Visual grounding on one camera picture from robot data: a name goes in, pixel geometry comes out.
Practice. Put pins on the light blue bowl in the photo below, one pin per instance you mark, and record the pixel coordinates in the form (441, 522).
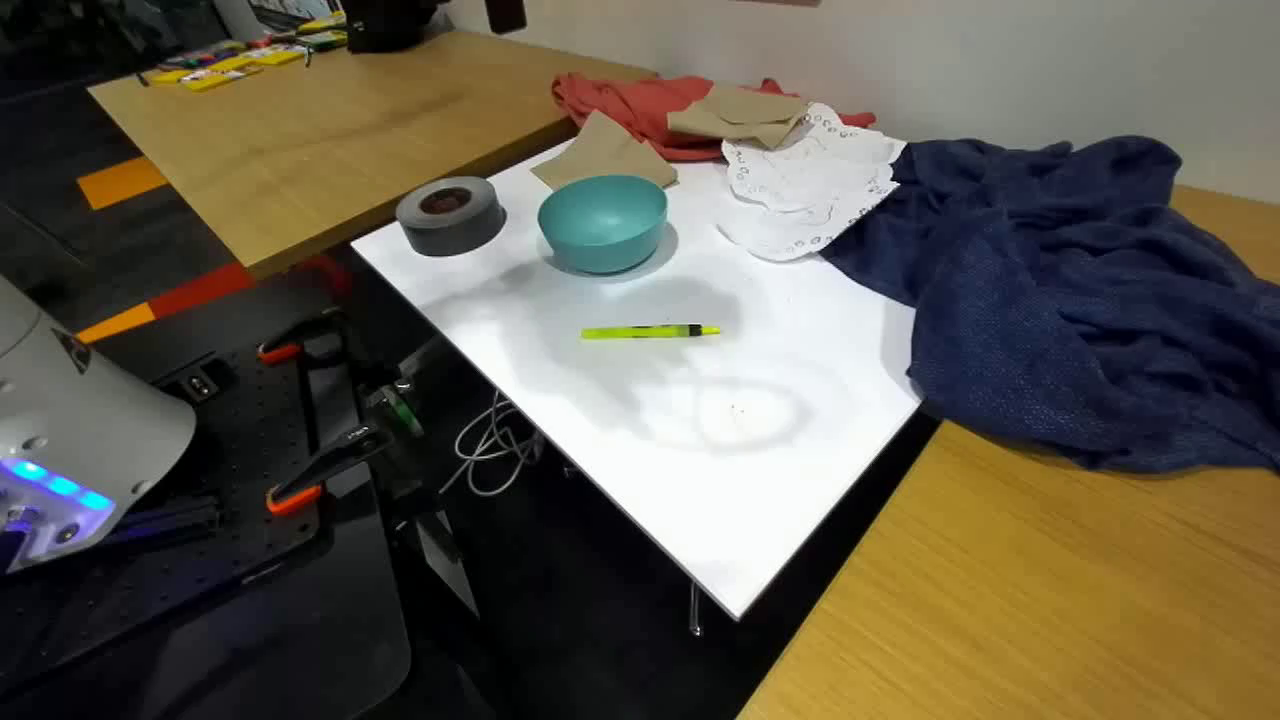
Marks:
(604, 222)

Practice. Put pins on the grey duct tape roll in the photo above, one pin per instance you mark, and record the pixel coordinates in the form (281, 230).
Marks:
(451, 217)

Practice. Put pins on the upper orange-handled clamp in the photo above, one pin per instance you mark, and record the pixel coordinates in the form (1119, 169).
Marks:
(308, 343)

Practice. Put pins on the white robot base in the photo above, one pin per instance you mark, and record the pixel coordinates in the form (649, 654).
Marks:
(83, 437)

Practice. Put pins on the yellow-green highlighter pen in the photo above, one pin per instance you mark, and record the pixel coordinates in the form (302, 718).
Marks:
(649, 332)

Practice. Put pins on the yellow marker box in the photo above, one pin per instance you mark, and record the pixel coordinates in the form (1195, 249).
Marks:
(220, 65)

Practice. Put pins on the dark blue cloth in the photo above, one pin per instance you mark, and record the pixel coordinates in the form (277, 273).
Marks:
(1066, 300)

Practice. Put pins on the brown folded paper napkin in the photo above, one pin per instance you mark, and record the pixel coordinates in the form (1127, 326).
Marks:
(741, 113)

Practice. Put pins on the red cloth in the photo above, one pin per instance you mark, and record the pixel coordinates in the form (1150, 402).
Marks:
(644, 107)

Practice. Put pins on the white lace cloth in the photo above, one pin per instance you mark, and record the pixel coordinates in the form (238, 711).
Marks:
(798, 197)

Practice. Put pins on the black object on far table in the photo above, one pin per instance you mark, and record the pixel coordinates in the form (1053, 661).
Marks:
(387, 27)

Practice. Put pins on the orange-handled black clamp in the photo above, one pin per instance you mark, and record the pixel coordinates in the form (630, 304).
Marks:
(308, 484)

